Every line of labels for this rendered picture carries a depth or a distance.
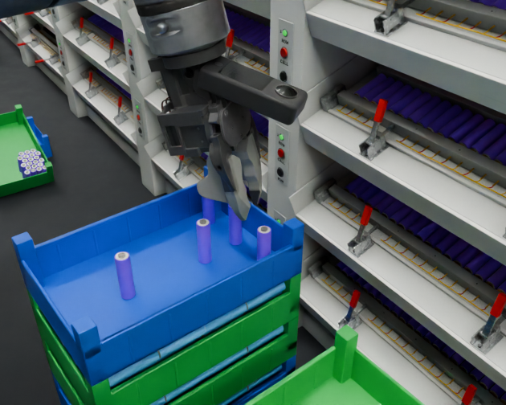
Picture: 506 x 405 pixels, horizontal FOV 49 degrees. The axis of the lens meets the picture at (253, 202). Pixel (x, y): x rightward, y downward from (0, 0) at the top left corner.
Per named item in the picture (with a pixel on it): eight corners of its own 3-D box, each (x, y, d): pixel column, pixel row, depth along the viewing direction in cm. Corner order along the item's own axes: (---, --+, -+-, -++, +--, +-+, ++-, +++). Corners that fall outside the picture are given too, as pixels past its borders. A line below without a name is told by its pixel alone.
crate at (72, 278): (91, 387, 59) (79, 335, 55) (25, 285, 73) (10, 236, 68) (302, 272, 75) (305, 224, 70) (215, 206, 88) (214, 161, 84)
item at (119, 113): (143, 156, 180) (124, 124, 171) (77, 94, 222) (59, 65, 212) (193, 121, 185) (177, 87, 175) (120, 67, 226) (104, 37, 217)
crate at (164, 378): (103, 433, 64) (91, 387, 59) (38, 329, 77) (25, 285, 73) (299, 316, 79) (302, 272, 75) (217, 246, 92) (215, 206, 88)
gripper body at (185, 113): (199, 135, 72) (171, 42, 67) (259, 130, 69) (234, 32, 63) (170, 162, 67) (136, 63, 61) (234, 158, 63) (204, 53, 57)
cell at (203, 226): (203, 266, 75) (201, 227, 72) (195, 259, 77) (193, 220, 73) (214, 260, 76) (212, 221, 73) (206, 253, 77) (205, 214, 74)
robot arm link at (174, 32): (234, -14, 61) (193, 8, 54) (245, 31, 63) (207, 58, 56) (165, 1, 65) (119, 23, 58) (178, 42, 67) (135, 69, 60)
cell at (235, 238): (225, 204, 76) (226, 242, 80) (233, 210, 75) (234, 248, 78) (236, 199, 77) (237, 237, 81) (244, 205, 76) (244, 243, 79)
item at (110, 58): (136, 99, 169) (115, 60, 160) (68, 45, 211) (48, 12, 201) (190, 63, 174) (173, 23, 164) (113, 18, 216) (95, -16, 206)
